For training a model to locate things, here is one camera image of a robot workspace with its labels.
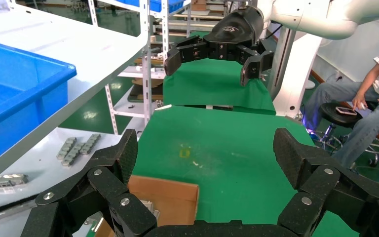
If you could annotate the white robot torso column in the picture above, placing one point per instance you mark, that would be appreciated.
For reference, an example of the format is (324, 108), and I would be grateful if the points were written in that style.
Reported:
(294, 75)

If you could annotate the blue plastic tray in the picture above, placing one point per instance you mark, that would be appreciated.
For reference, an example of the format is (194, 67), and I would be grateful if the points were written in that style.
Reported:
(13, 98)

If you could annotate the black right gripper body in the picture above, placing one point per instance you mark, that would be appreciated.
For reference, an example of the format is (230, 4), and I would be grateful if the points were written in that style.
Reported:
(232, 32)

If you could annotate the long dark metal bar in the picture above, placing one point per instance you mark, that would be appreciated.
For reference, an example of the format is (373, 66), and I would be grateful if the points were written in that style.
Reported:
(6, 181)

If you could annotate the white metal storage rack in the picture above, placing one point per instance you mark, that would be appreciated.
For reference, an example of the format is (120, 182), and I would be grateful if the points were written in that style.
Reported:
(165, 19)

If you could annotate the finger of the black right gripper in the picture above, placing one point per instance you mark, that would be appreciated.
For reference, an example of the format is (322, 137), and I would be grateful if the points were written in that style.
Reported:
(183, 54)
(253, 65)

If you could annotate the small grey connector shield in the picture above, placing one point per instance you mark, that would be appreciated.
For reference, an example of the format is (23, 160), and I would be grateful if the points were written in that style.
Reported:
(75, 154)
(90, 144)
(66, 149)

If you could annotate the pink smartphone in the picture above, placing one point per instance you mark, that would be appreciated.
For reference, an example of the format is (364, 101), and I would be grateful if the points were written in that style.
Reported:
(346, 111)

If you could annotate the white metal shelf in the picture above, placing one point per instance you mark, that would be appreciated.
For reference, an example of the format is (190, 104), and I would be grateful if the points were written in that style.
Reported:
(78, 49)

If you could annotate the silver computer IO shield plate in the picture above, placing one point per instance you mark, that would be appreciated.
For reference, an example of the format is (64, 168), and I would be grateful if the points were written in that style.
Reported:
(151, 208)

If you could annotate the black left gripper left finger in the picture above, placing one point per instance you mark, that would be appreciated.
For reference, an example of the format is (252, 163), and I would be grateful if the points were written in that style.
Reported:
(104, 186)

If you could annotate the blue plastic bin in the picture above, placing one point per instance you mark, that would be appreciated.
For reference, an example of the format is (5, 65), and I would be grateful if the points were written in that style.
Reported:
(156, 5)

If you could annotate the seated person in jeans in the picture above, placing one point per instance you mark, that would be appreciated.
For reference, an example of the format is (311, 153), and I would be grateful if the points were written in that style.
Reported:
(366, 127)

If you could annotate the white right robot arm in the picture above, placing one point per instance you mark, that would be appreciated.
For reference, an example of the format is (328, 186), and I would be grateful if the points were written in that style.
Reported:
(323, 16)

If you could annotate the black round stool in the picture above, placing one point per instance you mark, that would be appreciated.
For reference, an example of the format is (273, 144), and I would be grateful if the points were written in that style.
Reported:
(336, 119)

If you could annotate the shallow cardboard box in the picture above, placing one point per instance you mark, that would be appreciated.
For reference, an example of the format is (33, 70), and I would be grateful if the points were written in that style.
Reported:
(173, 199)

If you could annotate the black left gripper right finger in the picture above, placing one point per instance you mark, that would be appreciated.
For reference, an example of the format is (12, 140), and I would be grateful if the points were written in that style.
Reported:
(323, 183)

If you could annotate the yellow tape mark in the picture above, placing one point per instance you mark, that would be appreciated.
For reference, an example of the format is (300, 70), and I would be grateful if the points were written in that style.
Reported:
(185, 153)

